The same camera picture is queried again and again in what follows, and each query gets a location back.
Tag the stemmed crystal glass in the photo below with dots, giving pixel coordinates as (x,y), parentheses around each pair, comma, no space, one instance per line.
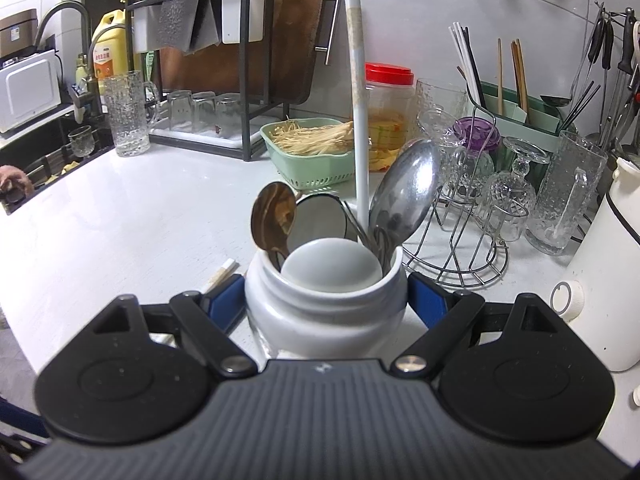
(509,191)

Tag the white electric pot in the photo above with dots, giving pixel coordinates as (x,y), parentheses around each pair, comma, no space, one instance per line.
(598,295)

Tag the person's left hand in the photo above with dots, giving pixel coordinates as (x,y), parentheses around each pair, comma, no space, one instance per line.
(13,178)

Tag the metal fork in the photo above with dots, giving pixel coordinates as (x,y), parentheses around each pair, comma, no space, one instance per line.
(367,237)

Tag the wire glass holder rack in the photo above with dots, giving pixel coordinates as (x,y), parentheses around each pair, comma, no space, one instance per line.
(463,241)

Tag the white ceramic Starbucks mug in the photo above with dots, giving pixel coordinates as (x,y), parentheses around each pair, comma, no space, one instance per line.
(323,325)

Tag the yellow detergent bottle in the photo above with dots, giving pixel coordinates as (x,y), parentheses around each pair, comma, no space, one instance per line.
(109,54)

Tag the wooden cutting board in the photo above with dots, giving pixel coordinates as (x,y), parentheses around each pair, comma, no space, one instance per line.
(296,29)

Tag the wooden chopstick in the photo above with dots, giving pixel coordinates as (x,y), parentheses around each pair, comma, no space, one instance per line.
(220,275)

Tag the black dish rack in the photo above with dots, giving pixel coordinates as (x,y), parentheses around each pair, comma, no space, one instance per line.
(238,71)

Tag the red-lidded plastic jar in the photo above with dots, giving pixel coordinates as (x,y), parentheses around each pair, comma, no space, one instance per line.
(390,102)

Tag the large metal spoon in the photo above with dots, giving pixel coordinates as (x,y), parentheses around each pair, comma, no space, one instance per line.
(401,201)

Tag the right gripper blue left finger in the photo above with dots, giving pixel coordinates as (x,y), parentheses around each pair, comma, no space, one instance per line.
(225,305)

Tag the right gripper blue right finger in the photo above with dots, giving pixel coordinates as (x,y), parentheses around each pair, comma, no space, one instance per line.
(429,301)

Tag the small upturned glass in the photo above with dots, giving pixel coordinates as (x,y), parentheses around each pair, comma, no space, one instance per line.
(228,114)
(180,108)
(204,112)

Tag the green plastic basket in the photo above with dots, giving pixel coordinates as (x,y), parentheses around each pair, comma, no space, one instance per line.
(307,173)

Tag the textured glass mug by sink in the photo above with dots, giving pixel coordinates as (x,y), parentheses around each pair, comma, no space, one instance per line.
(131,103)

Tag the dried noodles bundle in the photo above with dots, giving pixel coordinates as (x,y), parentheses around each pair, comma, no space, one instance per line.
(295,139)

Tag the wooden spoon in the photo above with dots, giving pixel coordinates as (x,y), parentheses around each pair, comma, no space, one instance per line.
(272,219)

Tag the white ceramic soup spoon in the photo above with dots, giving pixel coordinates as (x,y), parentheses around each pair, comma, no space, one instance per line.
(335,264)

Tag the tall textured glass mug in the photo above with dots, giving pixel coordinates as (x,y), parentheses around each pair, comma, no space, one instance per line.
(565,192)

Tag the black-rimmed white spoon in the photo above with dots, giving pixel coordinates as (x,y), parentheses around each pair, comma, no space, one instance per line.
(317,216)

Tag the green utensil drainer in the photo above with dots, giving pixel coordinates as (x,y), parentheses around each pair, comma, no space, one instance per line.
(537,125)

